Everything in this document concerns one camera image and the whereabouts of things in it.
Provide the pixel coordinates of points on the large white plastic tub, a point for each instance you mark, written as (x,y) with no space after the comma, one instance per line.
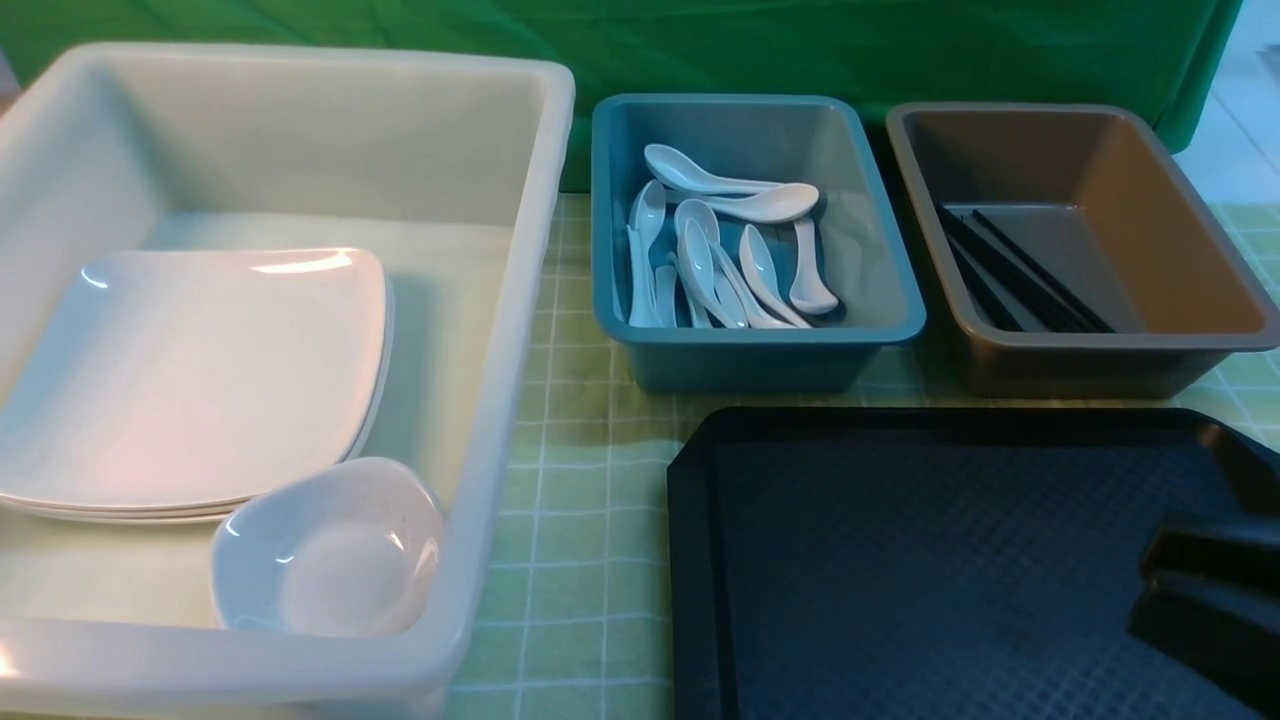
(446,167)

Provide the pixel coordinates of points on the white spoon top horizontal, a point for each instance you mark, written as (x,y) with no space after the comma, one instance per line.
(676,170)

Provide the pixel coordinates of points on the brown plastic bin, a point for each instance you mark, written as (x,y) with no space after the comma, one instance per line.
(1095,198)

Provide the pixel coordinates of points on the black serving tray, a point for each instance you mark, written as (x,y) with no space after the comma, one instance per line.
(939,562)

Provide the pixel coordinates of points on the teal plastic bin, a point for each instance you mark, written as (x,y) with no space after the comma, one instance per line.
(779,138)

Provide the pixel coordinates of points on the green checked tablecloth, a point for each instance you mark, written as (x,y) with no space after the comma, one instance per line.
(574,622)

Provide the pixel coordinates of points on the white square plate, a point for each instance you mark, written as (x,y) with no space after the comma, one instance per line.
(174,515)
(365,430)

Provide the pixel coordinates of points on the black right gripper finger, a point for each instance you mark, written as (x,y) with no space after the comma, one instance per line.
(1240,550)
(1224,631)

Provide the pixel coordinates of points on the black chopsticks in bin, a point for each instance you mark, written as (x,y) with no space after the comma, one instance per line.
(1039,292)

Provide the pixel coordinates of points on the white spoon horizontal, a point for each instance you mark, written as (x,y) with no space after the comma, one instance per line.
(777,205)
(676,170)

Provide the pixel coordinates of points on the white oval dish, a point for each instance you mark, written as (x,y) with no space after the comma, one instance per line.
(350,552)

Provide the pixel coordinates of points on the white square plate bottom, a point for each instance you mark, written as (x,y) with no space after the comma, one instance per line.
(174,515)

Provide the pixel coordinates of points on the white square plate top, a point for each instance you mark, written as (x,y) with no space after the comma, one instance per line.
(365,430)

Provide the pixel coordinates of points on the green backdrop cloth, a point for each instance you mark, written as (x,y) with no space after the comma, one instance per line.
(1156,59)

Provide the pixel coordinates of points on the white rectangular rice plate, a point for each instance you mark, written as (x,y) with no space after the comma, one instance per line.
(191,378)

